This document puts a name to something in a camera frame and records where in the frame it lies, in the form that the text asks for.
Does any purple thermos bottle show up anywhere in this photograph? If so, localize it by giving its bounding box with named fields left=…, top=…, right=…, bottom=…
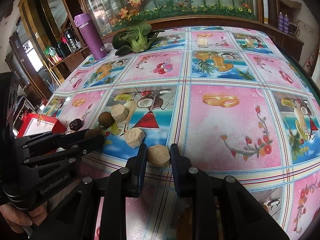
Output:
left=74, top=13, right=107, bottom=60

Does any red white tray box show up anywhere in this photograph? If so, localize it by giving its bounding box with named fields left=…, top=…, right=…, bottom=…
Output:
left=17, top=113, right=67, bottom=138

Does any small butter cube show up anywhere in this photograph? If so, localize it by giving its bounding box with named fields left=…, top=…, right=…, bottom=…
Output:
left=197, top=38, right=208, bottom=48

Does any beige hexagonal cake piece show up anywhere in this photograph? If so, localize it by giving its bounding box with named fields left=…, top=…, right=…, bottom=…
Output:
left=124, top=127, right=145, bottom=148

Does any dark red jujube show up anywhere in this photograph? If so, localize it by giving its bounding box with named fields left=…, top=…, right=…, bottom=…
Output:
left=69, top=118, right=84, bottom=131

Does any colourful patterned tablecloth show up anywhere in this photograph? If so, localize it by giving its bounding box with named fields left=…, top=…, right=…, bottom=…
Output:
left=43, top=26, right=319, bottom=239

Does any brown longan fruit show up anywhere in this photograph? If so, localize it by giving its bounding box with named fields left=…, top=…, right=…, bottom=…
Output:
left=98, top=112, right=114, bottom=128

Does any green bok choy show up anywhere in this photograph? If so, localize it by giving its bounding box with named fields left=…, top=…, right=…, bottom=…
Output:
left=112, top=20, right=164, bottom=56

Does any left hand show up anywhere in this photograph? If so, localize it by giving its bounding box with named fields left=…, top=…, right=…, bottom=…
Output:
left=1, top=203, right=47, bottom=233

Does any flower glass partition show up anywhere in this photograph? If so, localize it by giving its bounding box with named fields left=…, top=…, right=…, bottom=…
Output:
left=75, top=0, right=263, bottom=38

